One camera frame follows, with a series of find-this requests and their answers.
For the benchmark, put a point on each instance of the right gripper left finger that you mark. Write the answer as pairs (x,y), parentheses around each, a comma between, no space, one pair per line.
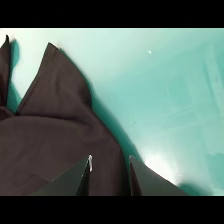
(71,181)

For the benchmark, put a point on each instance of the dark brown shirt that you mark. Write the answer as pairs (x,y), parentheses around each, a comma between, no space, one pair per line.
(56,126)

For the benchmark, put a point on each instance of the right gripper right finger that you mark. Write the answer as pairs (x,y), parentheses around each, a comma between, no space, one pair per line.
(150,183)

